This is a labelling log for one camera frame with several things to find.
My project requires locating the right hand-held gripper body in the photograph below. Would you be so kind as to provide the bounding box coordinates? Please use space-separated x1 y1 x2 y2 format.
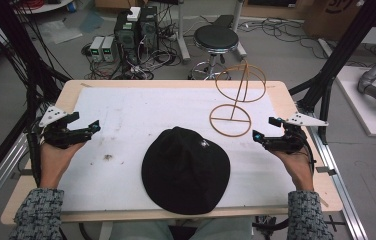
263 111 329 155

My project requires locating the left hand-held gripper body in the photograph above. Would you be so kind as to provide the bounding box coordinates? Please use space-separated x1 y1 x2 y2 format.
38 105 88 150

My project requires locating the person's right hand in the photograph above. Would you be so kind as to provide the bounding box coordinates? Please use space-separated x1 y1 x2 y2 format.
270 149 315 193

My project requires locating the person's left hand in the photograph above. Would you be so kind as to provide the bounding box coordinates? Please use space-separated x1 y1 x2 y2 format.
39 141 88 189

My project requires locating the white table mat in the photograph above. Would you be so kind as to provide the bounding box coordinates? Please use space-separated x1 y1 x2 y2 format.
57 86 298 213

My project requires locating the grey bench power supply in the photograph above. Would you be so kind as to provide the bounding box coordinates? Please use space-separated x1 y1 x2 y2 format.
101 35 118 63
89 36 106 63

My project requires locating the white floor platform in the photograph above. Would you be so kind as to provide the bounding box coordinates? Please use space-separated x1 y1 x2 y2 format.
335 65 376 138

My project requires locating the black brimmed hat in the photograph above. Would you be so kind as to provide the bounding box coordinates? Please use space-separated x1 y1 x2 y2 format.
141 126 232 216

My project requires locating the clear plastic sheet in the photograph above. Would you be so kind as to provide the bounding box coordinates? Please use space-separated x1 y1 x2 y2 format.
38 19 84 45

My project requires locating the black computer tower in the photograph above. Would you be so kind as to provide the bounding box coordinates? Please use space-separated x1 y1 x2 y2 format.
113 11 141 65
138 5 160 52

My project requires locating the black round stool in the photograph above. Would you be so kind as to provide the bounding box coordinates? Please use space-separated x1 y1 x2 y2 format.
189 24 244 81

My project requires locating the cardboard box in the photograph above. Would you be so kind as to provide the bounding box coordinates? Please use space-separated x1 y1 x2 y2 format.
303 0 376 42

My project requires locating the white box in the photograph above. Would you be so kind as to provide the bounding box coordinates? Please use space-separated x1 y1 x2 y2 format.
126 6 142 23

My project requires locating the white desk leg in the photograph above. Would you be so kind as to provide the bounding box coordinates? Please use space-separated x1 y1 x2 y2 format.
175 0 192 64

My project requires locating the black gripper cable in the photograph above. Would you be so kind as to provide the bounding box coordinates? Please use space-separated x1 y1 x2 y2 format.
300 133 318 175
26 128 44 187

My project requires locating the copper wire stand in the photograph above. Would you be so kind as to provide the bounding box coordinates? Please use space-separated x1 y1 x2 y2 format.
208 59 268 138

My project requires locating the black frame post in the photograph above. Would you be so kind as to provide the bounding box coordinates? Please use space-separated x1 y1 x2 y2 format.
0 0 72 198
288 0 376 145

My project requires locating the tangle of floor cables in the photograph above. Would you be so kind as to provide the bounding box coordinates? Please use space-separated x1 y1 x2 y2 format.
237 16 330 61

